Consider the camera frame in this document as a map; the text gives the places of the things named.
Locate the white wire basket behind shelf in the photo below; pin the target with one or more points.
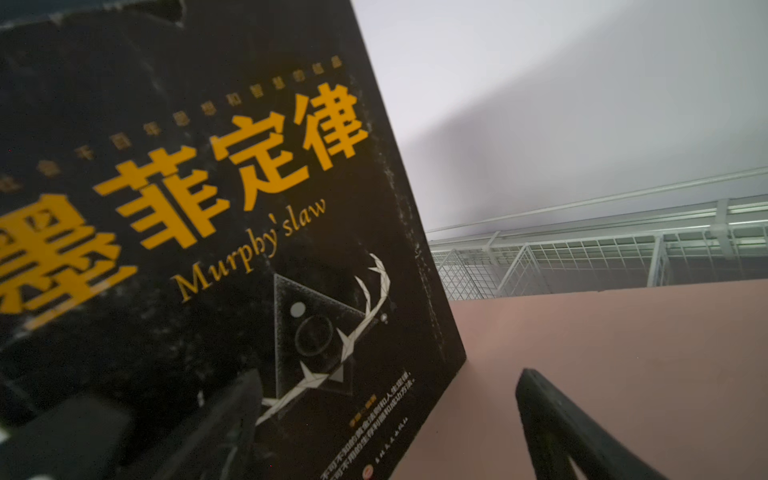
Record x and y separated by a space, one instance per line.
721 240

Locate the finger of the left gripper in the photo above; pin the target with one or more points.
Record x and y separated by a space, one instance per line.
83 437

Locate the yellow bookshelf pink blue shelves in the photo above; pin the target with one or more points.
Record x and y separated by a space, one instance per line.
678 374

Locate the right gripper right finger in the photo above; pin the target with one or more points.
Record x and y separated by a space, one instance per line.
562 439

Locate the black book yellow title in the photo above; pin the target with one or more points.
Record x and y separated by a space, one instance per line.
194 189

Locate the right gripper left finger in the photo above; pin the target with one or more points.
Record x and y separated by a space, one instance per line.
216 442

